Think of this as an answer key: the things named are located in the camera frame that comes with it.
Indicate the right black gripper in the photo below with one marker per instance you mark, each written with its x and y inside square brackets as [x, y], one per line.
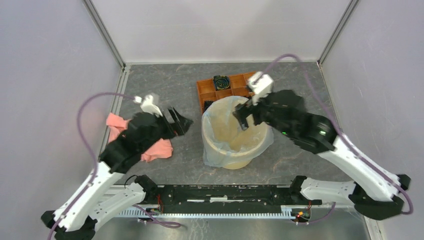
[242, 110]

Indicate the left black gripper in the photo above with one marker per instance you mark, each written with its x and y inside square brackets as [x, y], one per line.
[183, 125]

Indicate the translucent blue plastic trash bag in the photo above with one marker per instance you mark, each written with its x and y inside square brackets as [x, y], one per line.
[232, 132]

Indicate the yellow plastic trash bin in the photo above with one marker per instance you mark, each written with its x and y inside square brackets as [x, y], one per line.
[235, 145]

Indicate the orange wooden divided tray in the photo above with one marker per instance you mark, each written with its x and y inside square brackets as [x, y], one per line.
[238, 87]

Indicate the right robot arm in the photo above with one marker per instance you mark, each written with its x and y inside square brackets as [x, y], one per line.
[372, 191]

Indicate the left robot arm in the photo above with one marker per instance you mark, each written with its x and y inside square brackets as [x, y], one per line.
[83, 214]

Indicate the pink cloth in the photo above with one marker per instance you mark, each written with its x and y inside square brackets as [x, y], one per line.
[162, 149]

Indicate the black rolled tie left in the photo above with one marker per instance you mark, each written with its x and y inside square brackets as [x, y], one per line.
[207, 104]

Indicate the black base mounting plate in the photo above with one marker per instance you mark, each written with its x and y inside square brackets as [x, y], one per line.
[222, 199]

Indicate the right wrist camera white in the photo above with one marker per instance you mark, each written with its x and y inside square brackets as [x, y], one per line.
[260, 84]

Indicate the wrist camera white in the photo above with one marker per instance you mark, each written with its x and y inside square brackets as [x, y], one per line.
[149, 104]
[260, 84]

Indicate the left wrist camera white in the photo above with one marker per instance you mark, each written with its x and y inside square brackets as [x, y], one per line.
[149, 104]

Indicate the white slotted cable duct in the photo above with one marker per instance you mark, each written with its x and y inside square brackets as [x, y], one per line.
[285, 213]

